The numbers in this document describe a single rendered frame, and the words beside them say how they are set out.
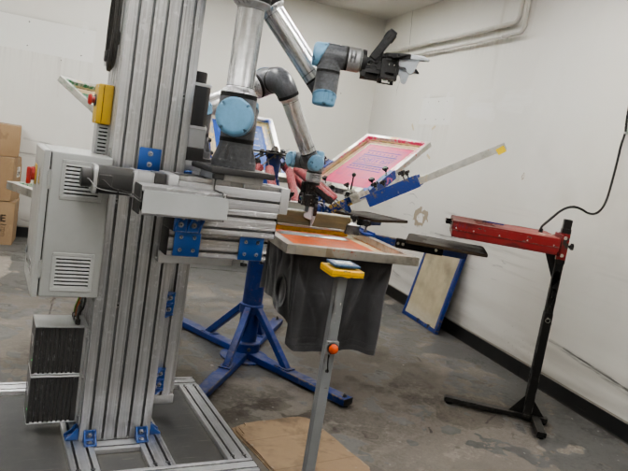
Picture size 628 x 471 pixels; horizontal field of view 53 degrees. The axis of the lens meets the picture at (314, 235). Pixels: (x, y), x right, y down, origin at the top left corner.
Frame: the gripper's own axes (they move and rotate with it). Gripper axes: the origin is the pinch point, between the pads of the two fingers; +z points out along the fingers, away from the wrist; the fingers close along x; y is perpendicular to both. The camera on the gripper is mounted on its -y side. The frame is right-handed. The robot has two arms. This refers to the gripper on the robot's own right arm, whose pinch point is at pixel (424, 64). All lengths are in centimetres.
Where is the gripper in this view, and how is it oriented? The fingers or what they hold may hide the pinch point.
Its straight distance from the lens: 206.6
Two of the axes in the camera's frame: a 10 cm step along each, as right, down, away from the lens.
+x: 0.5, 0.0, -10.0
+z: 9.9, 1.5, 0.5
